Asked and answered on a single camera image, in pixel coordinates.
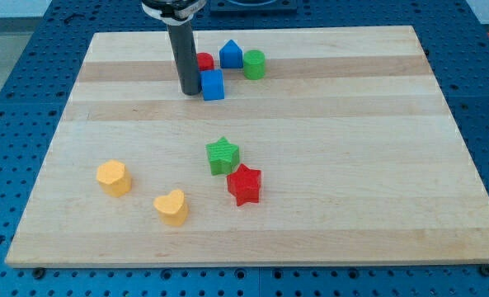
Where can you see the yellow heart block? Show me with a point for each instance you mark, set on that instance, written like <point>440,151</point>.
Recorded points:
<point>172,208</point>

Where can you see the yellow hexagon block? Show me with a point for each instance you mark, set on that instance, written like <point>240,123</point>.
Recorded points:
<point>114,178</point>

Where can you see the red star block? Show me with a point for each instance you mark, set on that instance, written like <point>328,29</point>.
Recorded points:
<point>245,185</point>

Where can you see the blue pentagon house block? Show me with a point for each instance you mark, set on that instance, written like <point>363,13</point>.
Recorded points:
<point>230,55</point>

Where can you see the red cylinder block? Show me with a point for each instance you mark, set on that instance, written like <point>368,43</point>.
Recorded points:
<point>205,61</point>

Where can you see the green cylinder block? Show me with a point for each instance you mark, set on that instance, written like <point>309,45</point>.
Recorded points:
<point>254,64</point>

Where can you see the light wooden board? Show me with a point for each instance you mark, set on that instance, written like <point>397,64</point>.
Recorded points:
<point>362,162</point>

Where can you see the green star block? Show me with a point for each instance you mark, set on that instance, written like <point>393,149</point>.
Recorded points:
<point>222,156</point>

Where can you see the grey cylindrical pointer rod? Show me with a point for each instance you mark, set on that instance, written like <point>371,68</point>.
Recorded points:
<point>184,51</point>

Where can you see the blue cube block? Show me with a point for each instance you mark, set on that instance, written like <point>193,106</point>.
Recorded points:
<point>212,85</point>

